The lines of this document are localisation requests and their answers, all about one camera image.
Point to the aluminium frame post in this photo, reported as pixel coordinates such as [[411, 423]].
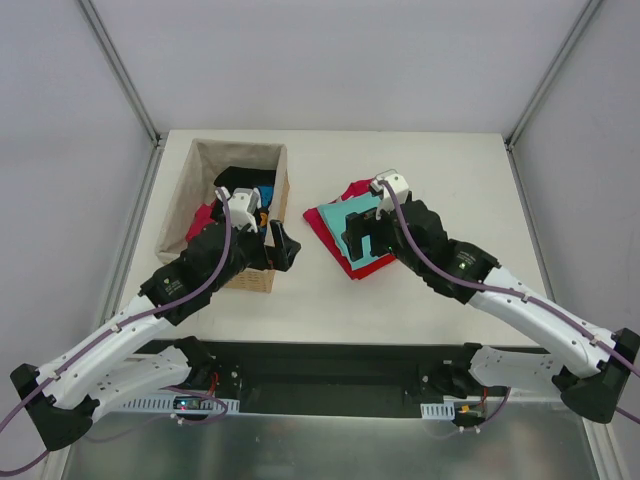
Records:
[[119, 70], [577, 31]]

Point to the red t-shirt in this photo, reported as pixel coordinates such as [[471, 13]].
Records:
[[314, 220]]

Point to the right white cable duct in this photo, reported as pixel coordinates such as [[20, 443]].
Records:
[[444, 411]]

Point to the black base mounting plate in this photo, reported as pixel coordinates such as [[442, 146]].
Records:
[[342, 380]]

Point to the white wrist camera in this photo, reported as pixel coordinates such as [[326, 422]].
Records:
[[242, 204], [391, 187]]

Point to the left white cable duct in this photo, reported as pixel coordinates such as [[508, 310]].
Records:
[[167, 403]]

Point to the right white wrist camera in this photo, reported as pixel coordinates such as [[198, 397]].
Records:
[[391, 187]]

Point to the white cable duct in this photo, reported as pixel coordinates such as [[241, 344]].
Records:
[[444, 411], [167, 403]]

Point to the teal t-shirt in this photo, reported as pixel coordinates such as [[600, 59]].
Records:
[[334, 217]]

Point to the black daisy print t-shirt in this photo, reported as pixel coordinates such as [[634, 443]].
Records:
[[234, 177]]

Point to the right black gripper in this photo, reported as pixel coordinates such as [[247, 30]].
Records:
[[373, 232]]

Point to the pink t-shirt in basket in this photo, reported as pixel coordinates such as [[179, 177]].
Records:
[[205, 215]]

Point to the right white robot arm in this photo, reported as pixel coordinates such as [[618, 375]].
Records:
[[587, 366]]

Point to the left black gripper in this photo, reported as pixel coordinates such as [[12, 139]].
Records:
[[265, 248]]

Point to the left aluminium frame post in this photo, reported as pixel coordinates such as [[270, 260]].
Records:
[[119, 70]]

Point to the wicker basket with liner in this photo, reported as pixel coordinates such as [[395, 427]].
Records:
[[227, 210]]

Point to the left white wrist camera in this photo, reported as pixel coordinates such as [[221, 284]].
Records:
[[242, 204]]

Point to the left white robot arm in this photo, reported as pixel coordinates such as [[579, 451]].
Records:
[[65, 397]]

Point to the right aluminium frame post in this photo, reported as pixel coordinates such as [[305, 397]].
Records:
[[577, 31]]

